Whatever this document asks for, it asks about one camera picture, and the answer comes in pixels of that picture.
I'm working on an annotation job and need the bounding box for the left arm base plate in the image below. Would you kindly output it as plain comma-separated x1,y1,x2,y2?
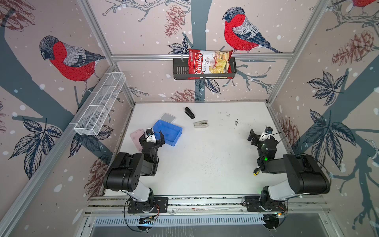
126,197,168,214

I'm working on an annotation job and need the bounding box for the blue plastic bin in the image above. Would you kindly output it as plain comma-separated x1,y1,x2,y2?
153,120,183,147

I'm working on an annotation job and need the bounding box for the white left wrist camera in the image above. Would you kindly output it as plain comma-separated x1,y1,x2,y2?
146,128,157,143

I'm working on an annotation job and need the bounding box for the grey plastic container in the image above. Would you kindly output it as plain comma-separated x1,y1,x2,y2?
160,113,176,123

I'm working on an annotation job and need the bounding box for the black stapler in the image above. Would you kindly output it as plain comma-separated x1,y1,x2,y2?
185,107,195,119

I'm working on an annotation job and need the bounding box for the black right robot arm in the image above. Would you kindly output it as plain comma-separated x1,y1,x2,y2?
242,126,331,212

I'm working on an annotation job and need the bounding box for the beige stapler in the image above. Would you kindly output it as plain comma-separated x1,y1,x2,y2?
193,120,209,128

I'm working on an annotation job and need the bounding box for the black wall basket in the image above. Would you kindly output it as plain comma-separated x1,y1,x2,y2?
173,57,237,80

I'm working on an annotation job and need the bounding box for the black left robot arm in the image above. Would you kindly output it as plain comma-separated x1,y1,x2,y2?
103,129,165,214

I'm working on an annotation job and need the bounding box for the red cassava chips bag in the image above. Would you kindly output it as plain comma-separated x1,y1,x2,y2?
188,49,233,73

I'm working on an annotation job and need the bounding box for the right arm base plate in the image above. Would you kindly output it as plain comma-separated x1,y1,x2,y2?
241,196,287,212

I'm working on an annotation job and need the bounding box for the white wire mesh shelf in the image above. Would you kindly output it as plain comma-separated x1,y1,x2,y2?
74,72,126,136

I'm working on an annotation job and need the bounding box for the yellow black screwdriver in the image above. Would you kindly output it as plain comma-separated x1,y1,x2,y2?
254,167,260,176

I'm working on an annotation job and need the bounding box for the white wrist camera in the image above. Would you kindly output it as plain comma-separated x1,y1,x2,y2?
259,126,273,141
146,128,157,143

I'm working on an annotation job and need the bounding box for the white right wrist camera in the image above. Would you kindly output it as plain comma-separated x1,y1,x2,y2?
259,126,273,141

